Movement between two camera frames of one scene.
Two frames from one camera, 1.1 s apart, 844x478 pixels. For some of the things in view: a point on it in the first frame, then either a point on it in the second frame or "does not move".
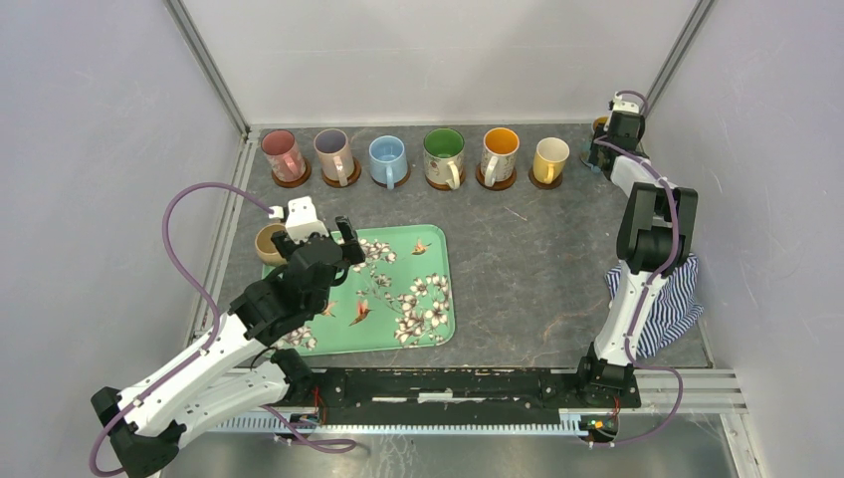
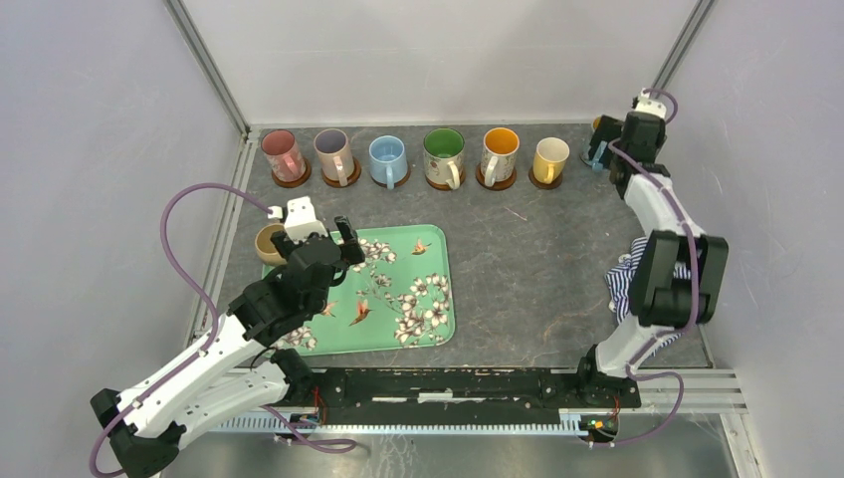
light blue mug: x=387 y=160 does not move
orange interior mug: x=499 y=151 does not move
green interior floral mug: x=443 y=153 does not move
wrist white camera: x=625 y=106 -> x=646 y=104
